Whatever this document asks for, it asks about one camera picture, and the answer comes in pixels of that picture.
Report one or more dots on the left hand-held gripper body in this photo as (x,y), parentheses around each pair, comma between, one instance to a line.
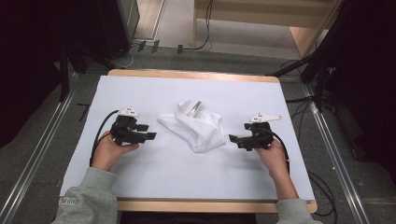
(124,130)

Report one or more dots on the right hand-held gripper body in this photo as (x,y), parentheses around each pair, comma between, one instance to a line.
(261,138)

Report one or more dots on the white mesh laundry bag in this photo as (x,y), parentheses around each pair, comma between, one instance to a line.
(196,127)

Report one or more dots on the person's right hand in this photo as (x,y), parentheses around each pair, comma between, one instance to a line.
(274,160)

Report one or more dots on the person's left hand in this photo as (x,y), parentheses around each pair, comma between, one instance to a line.
(107,152)

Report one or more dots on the white table mat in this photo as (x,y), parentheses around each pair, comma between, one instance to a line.
(174,174)

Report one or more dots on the wooden table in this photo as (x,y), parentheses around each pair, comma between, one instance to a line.
(193,206)

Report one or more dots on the black floor plug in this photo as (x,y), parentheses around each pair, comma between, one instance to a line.
(155,46)
(141,45)
(180,48)

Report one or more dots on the person's dark pants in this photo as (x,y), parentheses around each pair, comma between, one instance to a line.
(186,218)

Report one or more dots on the black tripod stand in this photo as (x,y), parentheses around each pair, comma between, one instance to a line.
(317,62)

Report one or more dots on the dark cabinet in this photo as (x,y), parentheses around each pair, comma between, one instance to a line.
(118,25)

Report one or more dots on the metal floor rail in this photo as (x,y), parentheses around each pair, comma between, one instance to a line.
(336,155)
(34,161)

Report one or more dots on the light wooden furniture frame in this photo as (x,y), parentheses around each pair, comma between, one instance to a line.
(264,14)

